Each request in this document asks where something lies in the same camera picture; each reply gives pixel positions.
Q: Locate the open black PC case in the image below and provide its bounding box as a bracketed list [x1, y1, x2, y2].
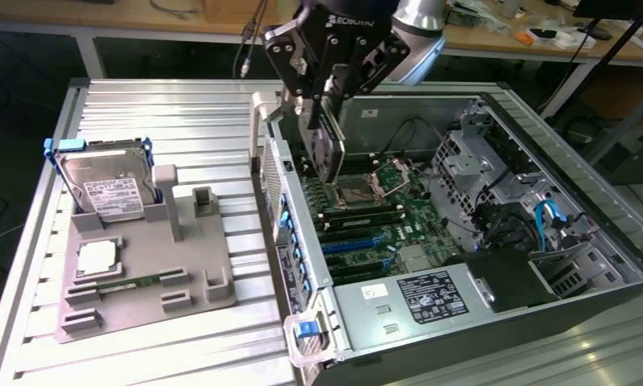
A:
[249, 90, 643, 386]

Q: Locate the green motherboard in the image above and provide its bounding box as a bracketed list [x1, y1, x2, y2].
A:
[299, 154, 480, 287]

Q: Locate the grey power supply unit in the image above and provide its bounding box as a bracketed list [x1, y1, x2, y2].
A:
[331, 263, 501, 351]

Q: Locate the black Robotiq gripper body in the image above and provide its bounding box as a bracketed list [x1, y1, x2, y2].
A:
[293, 0, 399, 40]

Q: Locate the grey parts rack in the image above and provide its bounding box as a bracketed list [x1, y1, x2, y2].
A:
[51, 162, 239, 345]

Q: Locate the black arm cable with plug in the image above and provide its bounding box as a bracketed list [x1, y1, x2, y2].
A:
[232, 0, 272, 80]

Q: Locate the black looped case wire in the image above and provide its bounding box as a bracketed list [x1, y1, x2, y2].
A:
[388, 116, 448, 157]

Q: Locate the black fan shroud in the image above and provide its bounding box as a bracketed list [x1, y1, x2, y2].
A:
[442, 248, 564, 315]

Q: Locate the CPU socket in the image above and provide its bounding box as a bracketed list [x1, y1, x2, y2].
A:
[336, 176, 383, 211]

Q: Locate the wooden workbench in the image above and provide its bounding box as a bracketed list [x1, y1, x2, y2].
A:
[0, 0, 643, 68]

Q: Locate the black installed RAM stick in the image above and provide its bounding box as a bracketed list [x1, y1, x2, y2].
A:
[323, 206, 404, 233]

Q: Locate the black slanted stand pole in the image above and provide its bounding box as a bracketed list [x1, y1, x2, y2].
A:
[593, 0, 643, 70]

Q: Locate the open metal socket cover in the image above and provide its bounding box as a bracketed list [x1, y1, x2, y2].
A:
[369, 158, 417, 198]

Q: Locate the blue expansion slot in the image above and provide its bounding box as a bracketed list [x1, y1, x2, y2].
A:
[320, 236, 388, 255]

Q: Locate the metal disk bay cage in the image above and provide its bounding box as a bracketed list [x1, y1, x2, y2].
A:
[430, 127, 517, 203]

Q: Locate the black graphics card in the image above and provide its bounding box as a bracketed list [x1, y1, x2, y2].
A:
[295, 66, 349, 187]

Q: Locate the blue data wire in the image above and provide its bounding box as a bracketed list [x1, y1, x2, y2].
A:
[532, 199, 564, 253]

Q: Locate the blue case latch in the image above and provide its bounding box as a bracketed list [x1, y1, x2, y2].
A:
[293, 318, 321, 341]

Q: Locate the silver CPU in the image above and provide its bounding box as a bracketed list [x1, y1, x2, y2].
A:
[76, 241, 121, 277]

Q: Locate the hard disk in blue carrier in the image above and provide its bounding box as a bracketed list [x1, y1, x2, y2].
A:
[41, 136, 161, 224]

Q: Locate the green RAM stick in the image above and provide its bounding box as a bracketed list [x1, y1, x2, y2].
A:
[92, 276, 165, 291]

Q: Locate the silver chipset heatsink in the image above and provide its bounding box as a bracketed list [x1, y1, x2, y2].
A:
[399, 245, 437, 273]

